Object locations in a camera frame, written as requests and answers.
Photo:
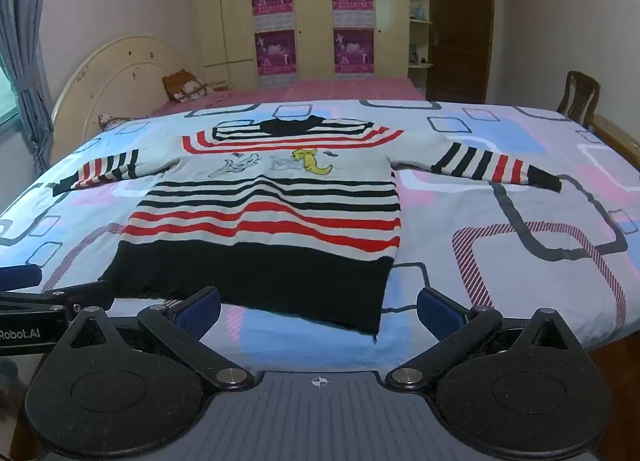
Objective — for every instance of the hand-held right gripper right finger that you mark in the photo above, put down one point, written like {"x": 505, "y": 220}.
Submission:
{"x": 440, "y": 312}

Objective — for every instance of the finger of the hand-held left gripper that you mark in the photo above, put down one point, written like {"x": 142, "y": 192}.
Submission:
{"x": 20, "y": 278}
{"x": 60, "y": 300}

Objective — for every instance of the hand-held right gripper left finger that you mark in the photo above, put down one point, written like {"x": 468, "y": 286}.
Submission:
{"x": 199, "y": 312}

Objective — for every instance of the striped knit sweater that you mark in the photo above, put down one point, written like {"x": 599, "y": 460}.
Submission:
{"x": 260, "y": 221}

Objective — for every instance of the patterned bed sheet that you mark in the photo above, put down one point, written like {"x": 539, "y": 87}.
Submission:
{"x": 500, "y": 211}

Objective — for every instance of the window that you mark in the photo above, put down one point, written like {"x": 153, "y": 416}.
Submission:
{"x": 7, "y": 96}

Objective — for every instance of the patterned pillow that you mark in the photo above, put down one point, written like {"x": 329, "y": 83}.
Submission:
{"x": 115, "y": 121}

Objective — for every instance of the orange plush cushion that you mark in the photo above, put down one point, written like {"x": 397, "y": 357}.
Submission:
{"x": 182, "y": 86}

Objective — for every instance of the cream arched headboard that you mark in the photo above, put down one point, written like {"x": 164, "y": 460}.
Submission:
{"x": 115, "y": 71}

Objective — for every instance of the grey curtain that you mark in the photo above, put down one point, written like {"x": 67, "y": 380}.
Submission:
{"x": 25, "y": 41}

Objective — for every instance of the pink bed sheet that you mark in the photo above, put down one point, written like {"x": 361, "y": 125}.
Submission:
{"x": 325, "y": 89}

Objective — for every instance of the wooden chair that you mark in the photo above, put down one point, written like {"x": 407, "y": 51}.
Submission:
{"x": 577, "y": 91}

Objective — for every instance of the cream corner shelf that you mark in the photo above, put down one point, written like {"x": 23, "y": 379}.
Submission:
{"x": 420, "y": 31}

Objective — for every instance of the brown wooden door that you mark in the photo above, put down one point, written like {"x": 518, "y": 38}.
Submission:
{"x": 460, "y": 26}

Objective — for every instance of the cream wardrobe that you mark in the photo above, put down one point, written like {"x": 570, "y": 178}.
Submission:
{"x": 310, "y": 1}

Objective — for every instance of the wooden bed frame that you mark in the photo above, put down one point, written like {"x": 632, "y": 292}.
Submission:
{"x": 617, "y": 136}

